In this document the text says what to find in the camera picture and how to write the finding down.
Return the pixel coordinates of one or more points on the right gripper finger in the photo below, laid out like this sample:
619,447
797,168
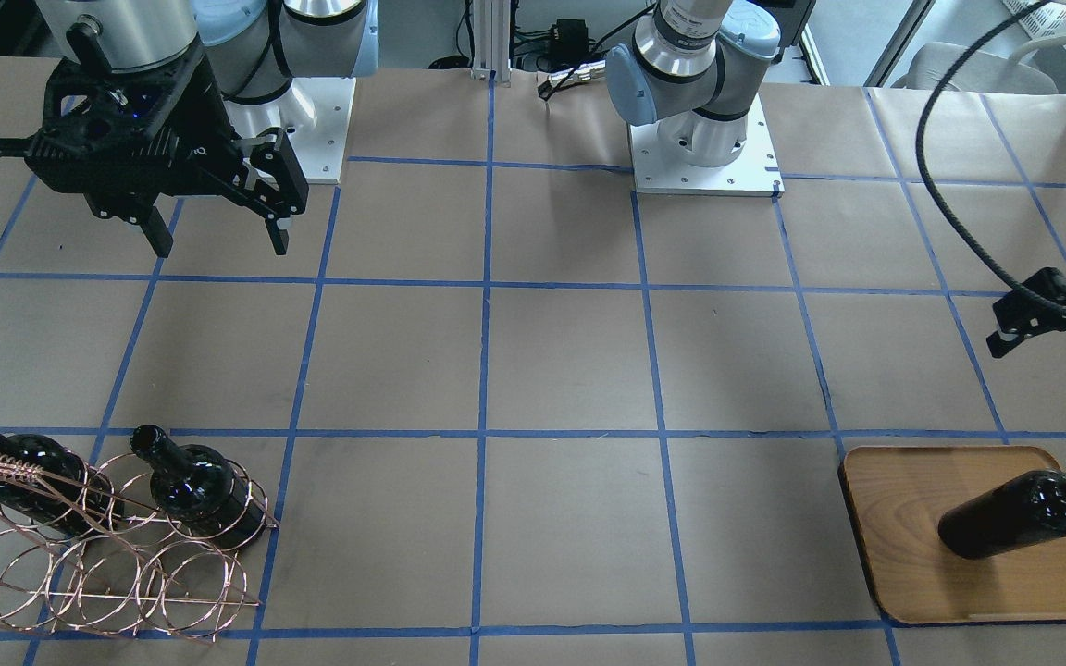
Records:
152,224
265,175

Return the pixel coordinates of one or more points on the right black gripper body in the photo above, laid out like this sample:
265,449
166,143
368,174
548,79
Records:
201,118

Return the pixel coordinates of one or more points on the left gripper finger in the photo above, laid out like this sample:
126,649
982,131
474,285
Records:
1020,318

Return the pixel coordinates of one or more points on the dark wine bottle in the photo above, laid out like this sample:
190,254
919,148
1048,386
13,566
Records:
53,486
199,489
1026,511

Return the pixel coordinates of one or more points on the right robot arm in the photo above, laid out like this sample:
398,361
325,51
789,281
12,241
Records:
249,101

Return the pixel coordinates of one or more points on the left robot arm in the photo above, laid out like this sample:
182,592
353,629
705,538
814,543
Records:
694,69

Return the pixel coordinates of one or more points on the wooden tray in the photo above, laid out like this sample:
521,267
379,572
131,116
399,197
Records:
897,494

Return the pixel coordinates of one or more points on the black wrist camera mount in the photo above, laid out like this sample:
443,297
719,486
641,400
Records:
108,133

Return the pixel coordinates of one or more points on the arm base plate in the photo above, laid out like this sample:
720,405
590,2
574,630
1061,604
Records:
316,113
694,155

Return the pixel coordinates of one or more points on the aluminium frame post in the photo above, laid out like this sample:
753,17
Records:
491,38

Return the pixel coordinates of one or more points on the copper wire bottle basket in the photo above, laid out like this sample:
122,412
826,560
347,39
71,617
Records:
142,575

